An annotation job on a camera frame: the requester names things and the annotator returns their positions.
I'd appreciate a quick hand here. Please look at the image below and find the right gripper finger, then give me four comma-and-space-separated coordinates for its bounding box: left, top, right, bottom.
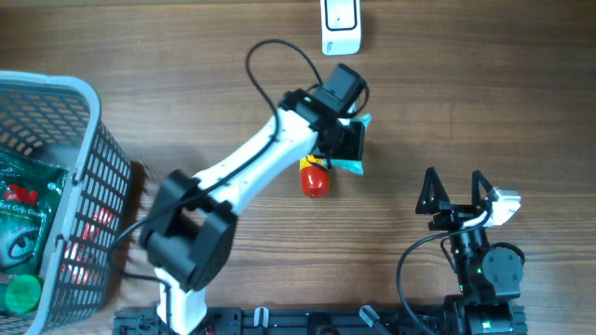
471, 170, 493, 208
415, 167, 452, 215

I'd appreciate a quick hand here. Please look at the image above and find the red chili sauce bottle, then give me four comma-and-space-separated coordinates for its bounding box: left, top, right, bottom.
299, 154, 331, 198

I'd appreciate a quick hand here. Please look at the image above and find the green 3M gloves packet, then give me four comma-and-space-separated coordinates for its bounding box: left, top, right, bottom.
1, 151, 68, 314

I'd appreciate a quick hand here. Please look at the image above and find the green lid jar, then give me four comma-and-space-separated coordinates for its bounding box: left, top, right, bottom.
5, 275, 44, 314

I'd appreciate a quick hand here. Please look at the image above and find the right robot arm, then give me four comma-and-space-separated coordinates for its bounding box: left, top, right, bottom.
415, 167, 528, 335

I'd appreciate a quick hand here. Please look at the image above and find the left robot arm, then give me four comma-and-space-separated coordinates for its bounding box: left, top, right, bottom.
140, 63, 372, 334

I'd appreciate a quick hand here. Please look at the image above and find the white barcode scanner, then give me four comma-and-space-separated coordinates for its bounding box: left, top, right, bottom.
319, 0, 362, 56

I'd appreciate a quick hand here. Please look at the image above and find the grey plastic shopping basket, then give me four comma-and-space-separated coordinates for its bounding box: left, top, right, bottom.
1, 71, 132, 334

